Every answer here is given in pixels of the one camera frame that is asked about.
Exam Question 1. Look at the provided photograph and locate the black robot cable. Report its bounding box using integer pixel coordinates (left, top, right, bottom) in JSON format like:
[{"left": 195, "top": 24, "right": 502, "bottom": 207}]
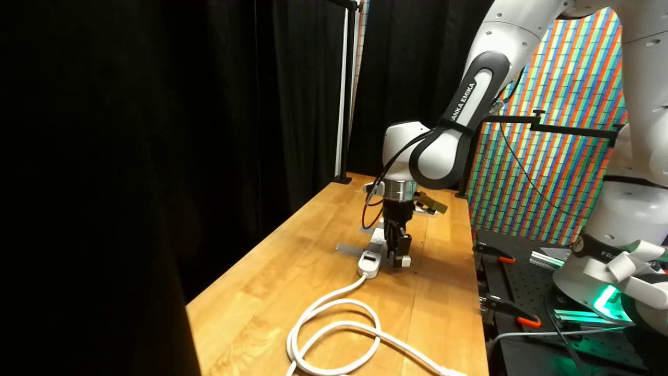
[{"left": 359, "top": 128, "right": 447, "bottom": 232}]

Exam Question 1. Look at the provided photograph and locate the colourful striped board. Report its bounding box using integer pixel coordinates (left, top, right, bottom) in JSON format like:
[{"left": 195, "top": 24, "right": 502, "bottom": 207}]
[{"left": 463, "top": 7, "right": 632, "bottom": 246}]

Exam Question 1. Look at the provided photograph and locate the grey cable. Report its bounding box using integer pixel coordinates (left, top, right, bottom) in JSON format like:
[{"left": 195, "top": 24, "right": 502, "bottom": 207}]
[{"left": 486, "top": 323, "right": 632, "bottom": 351}]

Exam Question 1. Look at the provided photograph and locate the black clamp orange handle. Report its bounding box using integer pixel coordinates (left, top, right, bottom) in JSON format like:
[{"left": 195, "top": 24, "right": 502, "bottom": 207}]
[
  {"left": 478, "top": 292, "right": 545, "bottom": 332},
  {"left": 474, "top": 241, "right": 519, "bottom": 267}
]

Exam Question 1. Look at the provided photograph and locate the grey duct tape strip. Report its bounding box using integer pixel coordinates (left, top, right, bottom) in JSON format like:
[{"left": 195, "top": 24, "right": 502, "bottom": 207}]
[{"left": 335, "top": 241, "right": 370, "bottom": 257}]

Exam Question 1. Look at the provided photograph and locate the silver metal bracket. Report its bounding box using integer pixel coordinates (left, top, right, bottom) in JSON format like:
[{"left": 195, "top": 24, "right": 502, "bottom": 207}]
[{"left": 528, "top": 246, "right": 571, "bottom": 272}]

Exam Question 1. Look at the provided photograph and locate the white power strip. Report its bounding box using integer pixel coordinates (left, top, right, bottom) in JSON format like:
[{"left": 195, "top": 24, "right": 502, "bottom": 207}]
[{"left": 355, "top": 227, "right": 387, "bottom": 279}]

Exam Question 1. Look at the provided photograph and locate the gold wrist camera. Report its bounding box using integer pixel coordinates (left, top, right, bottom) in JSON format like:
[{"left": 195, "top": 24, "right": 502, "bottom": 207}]
[{"left": 416, "top": 196, "right": 448, "bottom": 218}]

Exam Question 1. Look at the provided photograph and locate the thin black hanging cable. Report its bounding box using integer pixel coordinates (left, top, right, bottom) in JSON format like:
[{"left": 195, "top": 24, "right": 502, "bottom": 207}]
[{"left": 495, "top": 124, "right": 590, "bottom": 220}]

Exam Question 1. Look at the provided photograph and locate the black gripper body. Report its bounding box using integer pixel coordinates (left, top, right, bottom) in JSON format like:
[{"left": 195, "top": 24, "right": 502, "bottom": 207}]
[{"left": 385, "top": 199, "right": 413, "bottom": 243}]

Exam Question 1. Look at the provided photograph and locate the silver metal bar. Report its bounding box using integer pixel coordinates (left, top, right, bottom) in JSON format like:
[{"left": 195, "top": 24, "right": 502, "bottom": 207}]
[{"left": 552, "top": 306, "right": 635, "bottom": 328}]

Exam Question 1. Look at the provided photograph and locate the black breadboard robot table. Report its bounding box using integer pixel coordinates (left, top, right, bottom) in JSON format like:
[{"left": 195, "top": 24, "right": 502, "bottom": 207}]
[{"left": 476, "top": 232, "right": 668, "bottom": 376}]

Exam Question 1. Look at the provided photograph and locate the metal post with black base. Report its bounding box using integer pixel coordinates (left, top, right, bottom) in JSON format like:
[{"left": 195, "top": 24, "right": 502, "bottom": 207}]
[{"left": 333, "top": 0, "right": 355, "bottom": 186}]

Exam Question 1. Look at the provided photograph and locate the black curtain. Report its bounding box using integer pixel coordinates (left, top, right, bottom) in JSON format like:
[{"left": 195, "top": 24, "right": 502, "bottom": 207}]
[{"left": 0, "top": 0, "right": 488, "bottom": 376}]

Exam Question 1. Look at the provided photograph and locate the white power cord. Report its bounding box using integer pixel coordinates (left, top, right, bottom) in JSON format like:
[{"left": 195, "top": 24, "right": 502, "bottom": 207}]
[{"left": 284, "top": 270, "right": 452, "bottom": 376}]

